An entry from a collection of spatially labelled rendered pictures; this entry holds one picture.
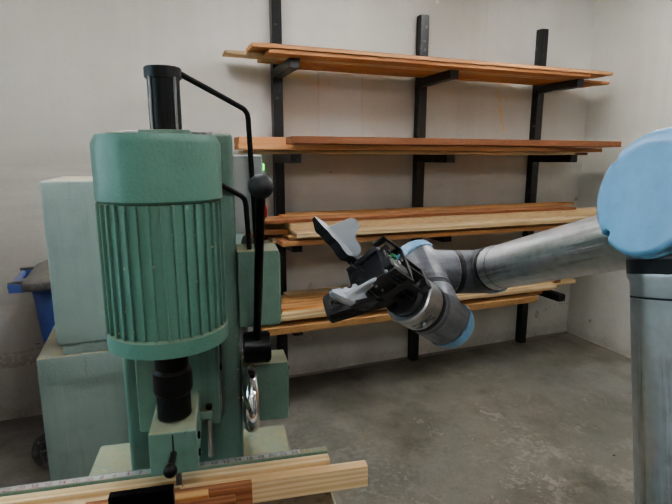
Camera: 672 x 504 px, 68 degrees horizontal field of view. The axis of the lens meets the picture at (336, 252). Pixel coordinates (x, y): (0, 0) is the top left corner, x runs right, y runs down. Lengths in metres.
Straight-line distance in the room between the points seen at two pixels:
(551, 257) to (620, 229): 0.33
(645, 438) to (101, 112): 2.92
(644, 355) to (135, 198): 0.59
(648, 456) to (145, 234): 0.61
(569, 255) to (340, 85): 2.69
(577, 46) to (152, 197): 4.06
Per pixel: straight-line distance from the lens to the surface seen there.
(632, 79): 4.31
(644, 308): 0.53
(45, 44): 3.18
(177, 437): 0.83
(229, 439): 1.10
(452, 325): 0.90
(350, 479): 0.96
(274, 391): 1.03
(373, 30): 3.51
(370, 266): 0.77
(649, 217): 0.51
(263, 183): 0.68
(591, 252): 0.79
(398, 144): 2.90
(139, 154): 0.69
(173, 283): 0.71
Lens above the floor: 1.47
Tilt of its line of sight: 11 degrees down
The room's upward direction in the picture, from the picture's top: straight up
